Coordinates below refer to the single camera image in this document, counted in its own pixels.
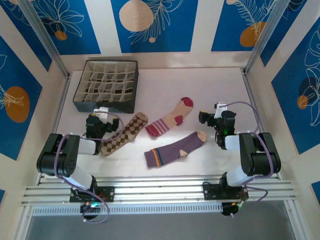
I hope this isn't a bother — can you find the aluminium side rail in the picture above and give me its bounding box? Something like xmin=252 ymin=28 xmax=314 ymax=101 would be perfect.
xmin=241 ymin=69 xmax=282 ymax=180
xmin=36 ymin=74 xmax=73 ymax=186

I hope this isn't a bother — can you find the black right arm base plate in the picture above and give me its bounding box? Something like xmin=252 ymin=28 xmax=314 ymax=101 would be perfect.
xmin=202 ymin=183 xmax=250 ymax=201

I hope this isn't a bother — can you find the brown argyle sock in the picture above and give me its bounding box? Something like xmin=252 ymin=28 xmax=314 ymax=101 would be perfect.
xmin=99 ymin=112 xmax=149 ymax=156

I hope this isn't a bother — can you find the aluminium front rail frame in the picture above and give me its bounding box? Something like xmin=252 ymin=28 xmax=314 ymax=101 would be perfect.
xmin=21 ymin=176 xmax=298 ymax=207

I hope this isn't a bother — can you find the purple sock with orange stripe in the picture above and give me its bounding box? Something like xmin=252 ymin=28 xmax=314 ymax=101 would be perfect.
xmin=144 ymin=131 xmax=207 ymax=168

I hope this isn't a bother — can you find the black controller box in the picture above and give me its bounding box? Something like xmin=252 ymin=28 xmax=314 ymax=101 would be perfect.
xmin=221 ymin=201 xmax=242 ymax=218
xmin=79 ymin=202 xmax=101 ymax=221

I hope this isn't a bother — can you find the white slotted cable duct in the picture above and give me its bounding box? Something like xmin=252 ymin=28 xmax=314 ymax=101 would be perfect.
xmin=31 ymin=202 xmax=223 ymax=216

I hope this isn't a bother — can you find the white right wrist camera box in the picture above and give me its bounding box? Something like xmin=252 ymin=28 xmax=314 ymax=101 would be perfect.
xmin=214 ymin=101 xmax=228 ymax=119

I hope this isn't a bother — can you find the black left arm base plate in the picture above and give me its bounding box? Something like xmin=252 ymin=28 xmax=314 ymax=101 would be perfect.
xmin=69 ymin=186 xmax=116 ymax=203

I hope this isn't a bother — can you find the beige red purple striped sock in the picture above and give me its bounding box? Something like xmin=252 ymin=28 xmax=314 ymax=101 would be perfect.
xmin=145 ymin=97 xmax=195 ymax=137

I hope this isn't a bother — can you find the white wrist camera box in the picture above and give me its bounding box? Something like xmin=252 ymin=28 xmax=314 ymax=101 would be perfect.
xmin=214 ymin=101 xmax=228 ymax=119
xmin=93 ymin=106 xmax=110 ymax=119

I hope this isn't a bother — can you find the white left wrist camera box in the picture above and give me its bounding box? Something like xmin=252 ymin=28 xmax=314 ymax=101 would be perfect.
xmin=93 ymin=106 xmax=110 ymax=119

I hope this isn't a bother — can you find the aluminium corner post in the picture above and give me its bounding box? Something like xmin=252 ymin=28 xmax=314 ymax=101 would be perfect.
xmin=243 ymin=0 xmax=308 ymax=75
xmin=18 ymin=0 xmax=72 ymax=79

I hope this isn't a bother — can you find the grey sock organizer box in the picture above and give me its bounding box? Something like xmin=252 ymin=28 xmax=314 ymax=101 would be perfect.
xmin=72 ymin=59 xmax=140 ymax=115

